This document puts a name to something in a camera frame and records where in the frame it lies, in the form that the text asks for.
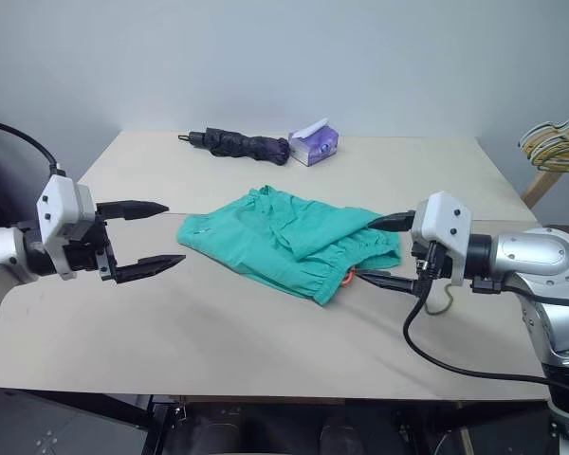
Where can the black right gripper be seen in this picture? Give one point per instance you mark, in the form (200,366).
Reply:
(429,260)

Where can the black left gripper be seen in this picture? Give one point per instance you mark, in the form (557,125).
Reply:
(105,246)

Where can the green shorts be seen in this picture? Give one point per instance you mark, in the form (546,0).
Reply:
(265,237)

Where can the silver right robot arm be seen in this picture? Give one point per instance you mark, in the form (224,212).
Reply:
(536,251)

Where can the wooden hanger rack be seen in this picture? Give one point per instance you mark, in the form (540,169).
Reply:
(538,187)

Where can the purple tissue box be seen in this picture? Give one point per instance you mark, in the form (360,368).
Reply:
(317,149)

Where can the folded dark purple umbrella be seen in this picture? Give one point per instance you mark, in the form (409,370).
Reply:
(246,144)

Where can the white tissue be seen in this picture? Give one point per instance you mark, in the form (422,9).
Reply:
(310,129)

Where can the grey panel with screws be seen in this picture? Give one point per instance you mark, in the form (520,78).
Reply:
(52,426)

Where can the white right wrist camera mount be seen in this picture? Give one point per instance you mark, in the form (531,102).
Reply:
(438,218)

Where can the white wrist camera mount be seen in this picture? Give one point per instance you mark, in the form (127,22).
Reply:
(438,218)
(59,208)

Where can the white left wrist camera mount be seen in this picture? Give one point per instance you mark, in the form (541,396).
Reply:
(59,208)

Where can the black table frame post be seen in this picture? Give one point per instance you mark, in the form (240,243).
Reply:
(166,426)

